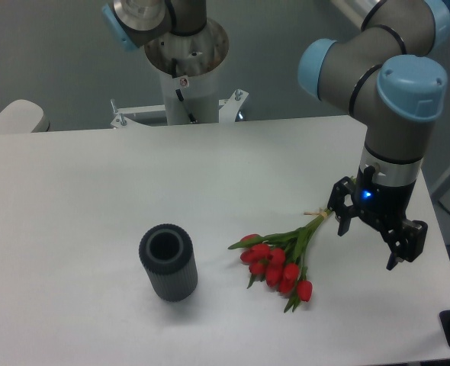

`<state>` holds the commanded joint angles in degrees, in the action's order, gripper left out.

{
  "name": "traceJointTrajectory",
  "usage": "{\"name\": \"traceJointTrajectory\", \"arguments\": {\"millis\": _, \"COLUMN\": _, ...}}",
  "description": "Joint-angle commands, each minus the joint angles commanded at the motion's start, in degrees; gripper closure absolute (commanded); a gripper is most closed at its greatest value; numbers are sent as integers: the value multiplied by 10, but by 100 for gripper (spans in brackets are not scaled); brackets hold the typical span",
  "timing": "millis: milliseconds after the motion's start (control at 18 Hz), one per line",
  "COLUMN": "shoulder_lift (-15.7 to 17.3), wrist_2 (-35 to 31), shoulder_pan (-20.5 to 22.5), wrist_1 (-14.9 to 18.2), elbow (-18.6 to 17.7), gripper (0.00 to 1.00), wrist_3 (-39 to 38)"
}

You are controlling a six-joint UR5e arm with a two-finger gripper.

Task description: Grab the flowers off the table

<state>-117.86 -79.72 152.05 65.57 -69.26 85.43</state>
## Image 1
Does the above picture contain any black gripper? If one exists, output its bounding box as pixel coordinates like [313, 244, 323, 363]
[327, 168, 428, 270]

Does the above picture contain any red tulip bouquet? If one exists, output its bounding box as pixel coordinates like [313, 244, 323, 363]
[228, 202, 335, 313]

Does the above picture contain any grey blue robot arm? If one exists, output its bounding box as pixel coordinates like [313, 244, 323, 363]
[101, 1, 450, 268]

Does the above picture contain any dark grey ribbed vase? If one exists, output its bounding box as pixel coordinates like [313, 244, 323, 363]
[138, 223, 198, 302]

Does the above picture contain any white chair armrest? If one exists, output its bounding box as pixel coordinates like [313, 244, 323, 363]
[0, 99, 50, 135]

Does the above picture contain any white metal base bracket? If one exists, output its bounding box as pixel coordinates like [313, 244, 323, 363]
[110, 88, 249, 128]

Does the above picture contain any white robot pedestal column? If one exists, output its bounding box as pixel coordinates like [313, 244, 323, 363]
[144, 18, 230, 114]

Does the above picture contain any black cable on pedestal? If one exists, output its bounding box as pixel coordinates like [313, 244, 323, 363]
[170, 57, 198, 124]

